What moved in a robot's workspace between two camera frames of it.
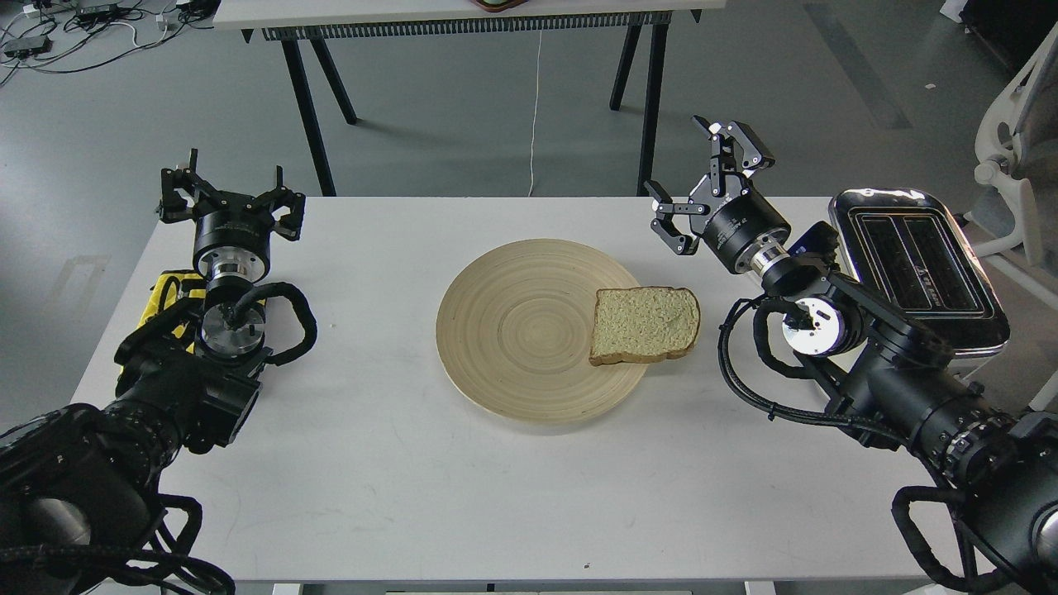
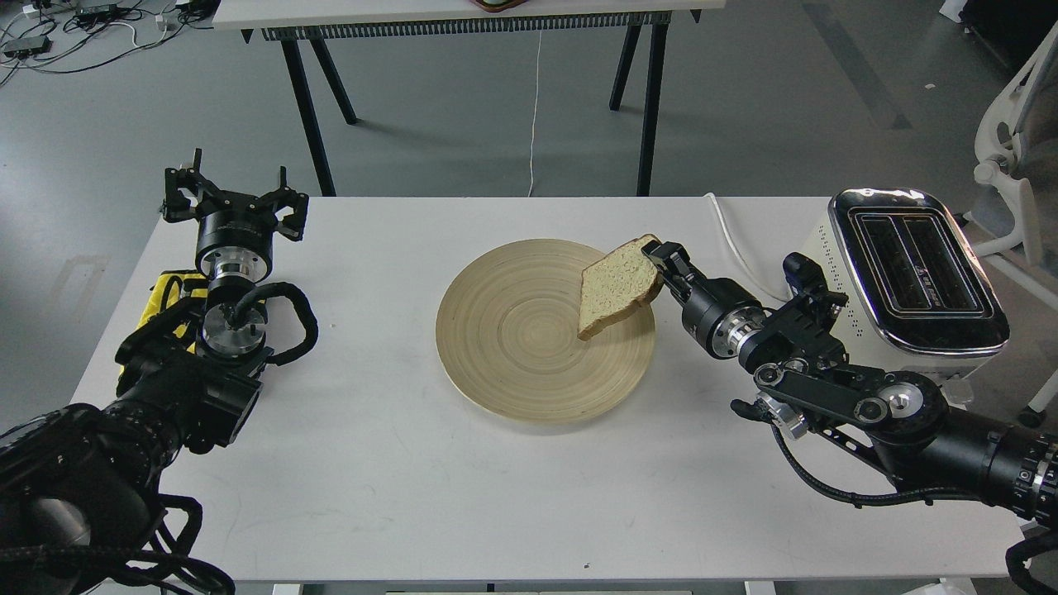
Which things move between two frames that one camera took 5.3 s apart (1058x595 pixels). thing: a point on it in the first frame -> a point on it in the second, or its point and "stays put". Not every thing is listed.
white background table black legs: [288, 21] stays put
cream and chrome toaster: [906, 249] stays put
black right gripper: [738, 226] -> [718, 311]
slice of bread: [644, 324] -> [621, 280]
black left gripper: [233, 232] stays put
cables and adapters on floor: [63, 36] stays put
